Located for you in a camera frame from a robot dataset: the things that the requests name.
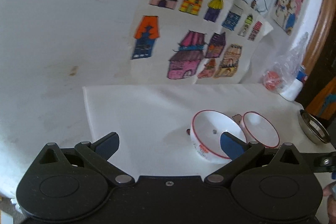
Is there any orange cloth with teal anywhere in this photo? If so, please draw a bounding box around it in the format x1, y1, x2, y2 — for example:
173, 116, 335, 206
305, 77, 336, 120

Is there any red round object in bag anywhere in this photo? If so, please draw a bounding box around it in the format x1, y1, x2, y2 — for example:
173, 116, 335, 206
263, 71, 282, 91

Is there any small steel plate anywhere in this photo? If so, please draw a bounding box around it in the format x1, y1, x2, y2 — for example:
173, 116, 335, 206
298, 110, 331, 145

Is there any person's right hand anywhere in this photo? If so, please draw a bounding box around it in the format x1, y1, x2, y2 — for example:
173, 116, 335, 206
323, 182, 336, 224

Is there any white printed cloth mat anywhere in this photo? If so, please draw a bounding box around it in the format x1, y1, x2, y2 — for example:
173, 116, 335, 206
83, 84, 334, 178

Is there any white bowl red rim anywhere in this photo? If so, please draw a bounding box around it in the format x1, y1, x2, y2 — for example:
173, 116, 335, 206
190, 110, 247, 164
240, 111, 280, 148

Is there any clear plastic bag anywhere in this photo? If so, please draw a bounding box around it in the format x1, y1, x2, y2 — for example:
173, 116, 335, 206
261, 32, 309, 93

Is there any white bottle with blue cap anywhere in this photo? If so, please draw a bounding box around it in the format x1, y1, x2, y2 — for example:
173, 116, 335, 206
280, 65, 307, 102

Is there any coloured houses drawing sheet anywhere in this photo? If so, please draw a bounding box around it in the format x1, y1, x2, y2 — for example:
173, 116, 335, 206
130, 0, 272, 84

